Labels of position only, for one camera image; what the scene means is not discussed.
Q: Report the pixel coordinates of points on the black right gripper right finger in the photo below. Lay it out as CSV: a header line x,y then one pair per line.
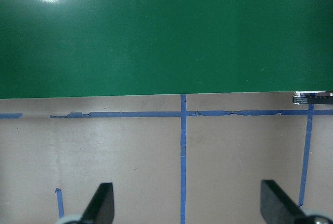
x,y
276,206

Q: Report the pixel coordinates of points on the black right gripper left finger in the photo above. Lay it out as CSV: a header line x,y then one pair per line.
x,y
101,207

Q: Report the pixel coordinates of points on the green conveyor belt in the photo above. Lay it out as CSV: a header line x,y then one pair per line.
x,y
80,48

